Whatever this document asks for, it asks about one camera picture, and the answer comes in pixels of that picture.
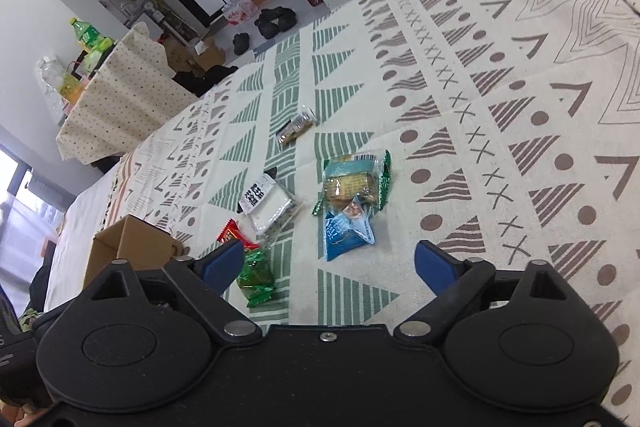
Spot yellow oil bottle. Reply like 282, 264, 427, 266
36, 54, 86, 102

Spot blue snack packet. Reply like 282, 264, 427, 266
324, 202, 376, 262

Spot green tissue pack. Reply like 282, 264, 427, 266
82, 38, 117, 74

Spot small dark snack packet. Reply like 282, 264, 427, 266
276, 106, 317, 148

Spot green snack packet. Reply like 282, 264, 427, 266
236, 248, 277, 308

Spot round table with dotted tablecloth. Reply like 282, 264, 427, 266
56, 23, 198, 165

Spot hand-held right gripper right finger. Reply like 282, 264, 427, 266
392, 241, 581, 340

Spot green soda bottle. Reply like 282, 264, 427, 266
69, 17, 115, 52

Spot patterned printed blanket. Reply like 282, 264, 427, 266
100, 0, 640, 427

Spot cardboard boxes on floor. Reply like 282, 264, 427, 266
162, 34, 226, 75

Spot white packet with black label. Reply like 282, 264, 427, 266
238, 169, 301, 240

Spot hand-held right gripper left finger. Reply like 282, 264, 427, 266
85, 239, 263, 340

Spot clear green-edged biscuit packet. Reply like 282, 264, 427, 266
312, 149, 393, 217

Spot dark clothes pile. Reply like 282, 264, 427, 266
172, 66, 240, 98

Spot red snack packet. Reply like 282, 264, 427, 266
216, 218, 261, 253

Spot pack of water bottles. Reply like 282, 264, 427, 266
221, 0, 258, 25

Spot white bed sheet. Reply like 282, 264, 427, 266
42, 162, 126, 313

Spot brown cardboard box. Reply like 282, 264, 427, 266
84, 214, 185, 288

